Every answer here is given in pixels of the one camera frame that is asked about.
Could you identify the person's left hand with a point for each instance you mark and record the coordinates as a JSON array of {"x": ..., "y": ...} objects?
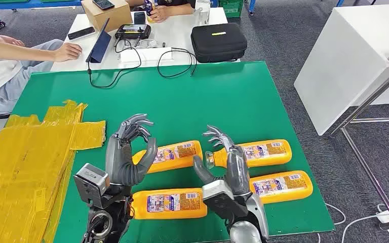
[
  {"x": 161, "y": 14},
  {"x": 8, "y": 39}
]

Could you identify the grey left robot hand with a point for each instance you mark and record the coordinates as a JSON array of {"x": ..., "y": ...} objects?
[{"x": 124, "y": 167}]

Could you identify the person's right hand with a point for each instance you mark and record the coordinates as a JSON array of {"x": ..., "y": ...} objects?
[{"x": 67, "y": 52}]

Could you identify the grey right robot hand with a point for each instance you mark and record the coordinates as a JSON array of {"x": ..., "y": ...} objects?
[{"x": 238, "y": 167}]

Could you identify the orange detergent bottle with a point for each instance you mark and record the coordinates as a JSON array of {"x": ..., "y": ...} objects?
[
  {"x": 181, "y": 154},
  {"x": 268, "y": 152},
  {"x": 281, "y": 186},
  {"x": 167, "y": 204}
]

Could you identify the person's right forearm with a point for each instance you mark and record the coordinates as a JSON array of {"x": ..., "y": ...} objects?
[{"x": 20, "y": 52}]

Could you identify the person's left forearm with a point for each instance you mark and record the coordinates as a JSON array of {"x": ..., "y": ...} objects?
[{"x": 181, "y": 9}]

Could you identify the person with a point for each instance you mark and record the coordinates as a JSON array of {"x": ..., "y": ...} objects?
[
  {"x": 177, "y": 2},
  {"x": 13, "y": 87}
]

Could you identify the black smartphone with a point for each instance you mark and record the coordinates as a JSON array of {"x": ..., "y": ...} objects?
[
  {"x": 103, "y": 4},
  {"x": 81, "y": 33},
  {"x": 139, "y": 18}
]

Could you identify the white table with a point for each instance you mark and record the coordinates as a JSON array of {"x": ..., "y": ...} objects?
[{"x": 177, "y": 33}]

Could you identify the clear safety glasses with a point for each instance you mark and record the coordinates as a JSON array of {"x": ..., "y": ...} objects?
[{"x": 147, "y": 43}]

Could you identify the dark blue tablet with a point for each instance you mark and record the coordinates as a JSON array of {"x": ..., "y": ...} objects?
[{"x": 100, "y": 47}]

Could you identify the black handheld controller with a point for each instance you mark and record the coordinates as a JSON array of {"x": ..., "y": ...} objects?
[{"x": 133, "y": 32}]

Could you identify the clear plastic jug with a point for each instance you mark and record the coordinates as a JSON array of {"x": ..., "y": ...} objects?
[{"x": 203, "y": 13}]

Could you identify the flat white box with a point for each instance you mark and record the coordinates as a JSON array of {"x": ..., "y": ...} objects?
[{"x": 146, "y": 55}]

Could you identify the brown cardboard box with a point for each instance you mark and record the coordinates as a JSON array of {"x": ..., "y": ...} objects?
[{"x": 109, "y": 16}]

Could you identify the black zip case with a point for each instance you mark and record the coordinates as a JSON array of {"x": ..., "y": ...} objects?
[{"x": 218, "y": 43}]

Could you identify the green plastic crate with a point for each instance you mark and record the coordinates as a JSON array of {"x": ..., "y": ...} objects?
[{"x": 231, "y": 8}]

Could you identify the white cabinet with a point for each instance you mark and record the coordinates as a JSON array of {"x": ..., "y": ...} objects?
[{"x": 342, "y": 67}]

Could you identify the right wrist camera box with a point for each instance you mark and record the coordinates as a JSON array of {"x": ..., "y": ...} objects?
[{"x": 219, "y": 196}]

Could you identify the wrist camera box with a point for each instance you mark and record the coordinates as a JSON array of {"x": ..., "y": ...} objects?
[
  {"x": 90, "y": 181},
  {"x": 219, "y": 196}
]

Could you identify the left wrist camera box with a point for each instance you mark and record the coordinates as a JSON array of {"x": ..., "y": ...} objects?
[{"x": 90, "y": 181}]

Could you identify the blue metal frame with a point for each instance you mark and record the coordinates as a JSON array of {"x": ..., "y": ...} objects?
[{"x": 30, "y": 4}]

